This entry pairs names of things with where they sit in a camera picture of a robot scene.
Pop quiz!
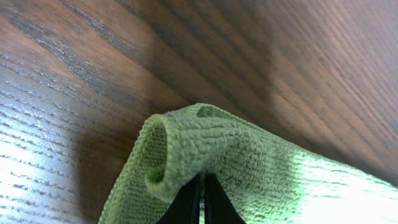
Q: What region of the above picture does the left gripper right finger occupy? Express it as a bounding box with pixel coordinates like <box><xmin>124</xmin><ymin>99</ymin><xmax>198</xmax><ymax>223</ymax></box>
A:
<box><xmin>205</xmin><ymin>174</ymin><xmax>246</xmax><ymax>224</ymax></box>

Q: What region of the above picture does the light green microfiber cloth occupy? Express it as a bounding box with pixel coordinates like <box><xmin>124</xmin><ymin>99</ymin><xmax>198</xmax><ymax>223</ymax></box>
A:
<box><xmin>99</xmin><ymin>103</ymin><xmax>397</xmax><ymax>223</ymax></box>

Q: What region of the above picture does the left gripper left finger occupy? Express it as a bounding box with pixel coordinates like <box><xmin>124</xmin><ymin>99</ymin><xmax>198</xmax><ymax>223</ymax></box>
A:
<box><xmin>157</xmin><ymin>175</ymin><xmax>200</xmax><ymax>224</ymax></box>

